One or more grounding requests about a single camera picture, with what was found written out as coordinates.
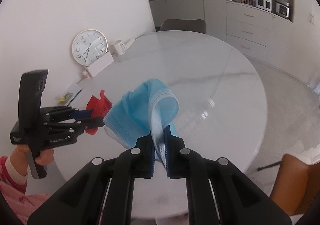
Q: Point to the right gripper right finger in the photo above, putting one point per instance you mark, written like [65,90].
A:
[182,162]

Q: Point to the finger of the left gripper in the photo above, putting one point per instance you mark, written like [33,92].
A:
[80,114]
[87,123]

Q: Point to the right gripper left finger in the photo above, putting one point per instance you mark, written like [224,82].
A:
[137,162]

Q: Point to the red wrapper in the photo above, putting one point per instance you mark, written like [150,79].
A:
[99,106]

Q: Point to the blue face mask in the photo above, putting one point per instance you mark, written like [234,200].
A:
[148,110]

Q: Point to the left hand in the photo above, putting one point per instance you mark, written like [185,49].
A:
[19,160]

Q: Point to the green pencil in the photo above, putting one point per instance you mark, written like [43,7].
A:
[74,97]

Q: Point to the yellow clip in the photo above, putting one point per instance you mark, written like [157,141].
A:
[64,99]

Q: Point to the white paper sheet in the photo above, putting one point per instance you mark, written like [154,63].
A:
[74,88]

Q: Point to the small pink-cap bottle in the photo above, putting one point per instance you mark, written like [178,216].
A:
[86,74]

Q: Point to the clear plastic bottle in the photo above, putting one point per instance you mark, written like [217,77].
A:
[196,90]

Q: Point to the white rectangular box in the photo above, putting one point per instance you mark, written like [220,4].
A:
[96,67]

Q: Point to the white mug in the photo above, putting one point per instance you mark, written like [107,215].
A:
[119,47]

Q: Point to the orange chair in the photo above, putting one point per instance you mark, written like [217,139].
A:
[296,185]

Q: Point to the white drawer cabinet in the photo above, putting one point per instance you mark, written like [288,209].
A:
[258,34]

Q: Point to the white toaster oven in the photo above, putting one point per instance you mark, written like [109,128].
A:
[264,4]

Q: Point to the silver microwave oven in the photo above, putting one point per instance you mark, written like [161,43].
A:
[281,8]

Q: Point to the white wall clock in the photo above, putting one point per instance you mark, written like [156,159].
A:
[89,46]

